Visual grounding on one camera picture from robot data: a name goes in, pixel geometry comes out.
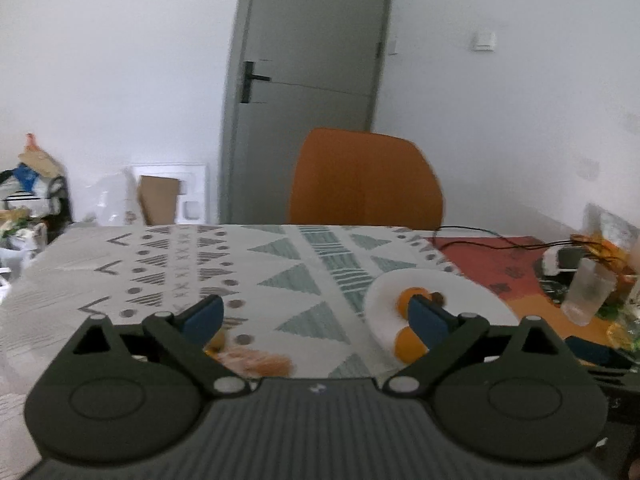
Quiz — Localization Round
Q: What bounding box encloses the brown lychee fruit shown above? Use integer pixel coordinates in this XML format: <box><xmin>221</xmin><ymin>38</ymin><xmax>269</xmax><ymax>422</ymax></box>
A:
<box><xmin>432</xmin><ymin>292</ymin><xmax>446</xmax><ymax>308</ymax></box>

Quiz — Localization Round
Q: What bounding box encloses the pile of bags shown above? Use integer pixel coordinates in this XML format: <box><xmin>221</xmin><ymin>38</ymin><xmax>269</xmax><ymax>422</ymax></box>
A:
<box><xmin>1</xmin><ymin>133</ymin><xmax>73</xmax><ymax>283</ymax></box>

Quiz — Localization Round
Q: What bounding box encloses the black cable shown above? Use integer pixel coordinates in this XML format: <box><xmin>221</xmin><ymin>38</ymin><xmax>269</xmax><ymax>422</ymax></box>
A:
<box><xmin>432</xmin><ymin>224</ymin><xmax>601</xmax><ymax>261</ymax></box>

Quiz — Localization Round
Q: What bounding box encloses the red orange mat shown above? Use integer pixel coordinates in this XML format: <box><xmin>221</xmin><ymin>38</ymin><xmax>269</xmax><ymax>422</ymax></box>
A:
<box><xmin>427</xmin><ymin>230</ymin><xmax>612</xmax><ymax>346</ymax></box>

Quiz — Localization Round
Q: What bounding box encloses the orange chair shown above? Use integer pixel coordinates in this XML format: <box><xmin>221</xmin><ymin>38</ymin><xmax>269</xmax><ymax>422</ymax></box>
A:
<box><xmin>288</xmin><ymin>128</ymin><xmax>445</xmax><ymax>231</ymax></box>

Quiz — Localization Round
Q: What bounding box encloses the white wall switch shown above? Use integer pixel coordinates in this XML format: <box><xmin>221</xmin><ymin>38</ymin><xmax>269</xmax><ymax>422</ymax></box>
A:
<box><xmin>472</xmin><ymin>30</ymin><xmax>497</xmax><ymax>52</ymax></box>

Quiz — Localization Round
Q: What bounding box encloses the small orange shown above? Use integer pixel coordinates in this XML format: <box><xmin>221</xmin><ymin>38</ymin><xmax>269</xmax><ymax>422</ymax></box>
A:
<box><xmin>204</xmin><ymin>328</ymin><xmax>227</xmax><ymax>356</ymax></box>

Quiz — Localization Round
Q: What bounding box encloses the white round plate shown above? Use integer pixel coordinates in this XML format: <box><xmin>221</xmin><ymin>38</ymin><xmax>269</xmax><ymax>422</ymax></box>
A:
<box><xmin>363</xmin><ymin>269</ymin><xmax>518</xmax><ymax>364</ymax></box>

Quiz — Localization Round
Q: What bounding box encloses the black door handle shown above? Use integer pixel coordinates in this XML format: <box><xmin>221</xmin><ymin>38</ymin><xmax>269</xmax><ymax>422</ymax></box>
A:
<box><xmin>240</xmin><ymin>61</ymin><xmax>271</xmax><ymax>104</ymax></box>

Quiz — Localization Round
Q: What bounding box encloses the clear plastic cup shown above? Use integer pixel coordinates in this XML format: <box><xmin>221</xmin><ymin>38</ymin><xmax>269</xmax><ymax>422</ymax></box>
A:
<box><xmin>561</xmin><ymin>258</ymin><xmax>617</xmax><ymax>326</ymax></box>

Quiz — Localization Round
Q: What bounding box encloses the peeled pomelo piece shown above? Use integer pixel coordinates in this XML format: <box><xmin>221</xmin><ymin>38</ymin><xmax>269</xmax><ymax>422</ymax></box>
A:
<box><xmin>216</xmin><ymin>347</ymin><xmax>293</xmax><ymax>378</ymax></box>

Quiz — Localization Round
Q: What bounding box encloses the medium orange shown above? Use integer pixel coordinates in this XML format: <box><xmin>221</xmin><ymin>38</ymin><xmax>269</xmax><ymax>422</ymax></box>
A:
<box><xmin>396</xmin><ymin>286</ymin><xmax>433</xmax><ymax>321</ymax></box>

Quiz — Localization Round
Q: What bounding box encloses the patterned white tablecloth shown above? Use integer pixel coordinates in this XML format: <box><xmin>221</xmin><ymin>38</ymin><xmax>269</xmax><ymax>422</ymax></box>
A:
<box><xmin>0</xmin><ymin>223</ymin><xmax>501</xmax><ymax>480</ymax></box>

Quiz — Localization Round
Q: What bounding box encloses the white foam board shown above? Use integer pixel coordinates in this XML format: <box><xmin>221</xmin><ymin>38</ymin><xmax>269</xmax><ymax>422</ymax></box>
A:
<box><xmin>131</xmin><ymin>164</ymin><xmax>208</xmax><ymax>226</ymax></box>

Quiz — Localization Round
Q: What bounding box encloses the brown cardboard box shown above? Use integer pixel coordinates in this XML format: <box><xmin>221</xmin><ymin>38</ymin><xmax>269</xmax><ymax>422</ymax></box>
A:
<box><xmin>138</xmin><ymin>176</ymin><xmax>180</xmax><ymax>226</ymax></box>

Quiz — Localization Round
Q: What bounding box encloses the large orange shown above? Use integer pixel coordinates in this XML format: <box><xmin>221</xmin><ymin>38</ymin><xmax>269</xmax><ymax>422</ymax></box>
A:
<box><xmin>394</xmin><ymin>326</ymin><xmax>428</xmax><ymax>364</ymax></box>

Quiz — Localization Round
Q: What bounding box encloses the grey door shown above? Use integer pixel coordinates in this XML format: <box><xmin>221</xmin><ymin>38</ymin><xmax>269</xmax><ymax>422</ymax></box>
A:
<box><xmin>218</xmin><ymin>0</ymin><xmax>390</xmax><ymax>223</ymax></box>

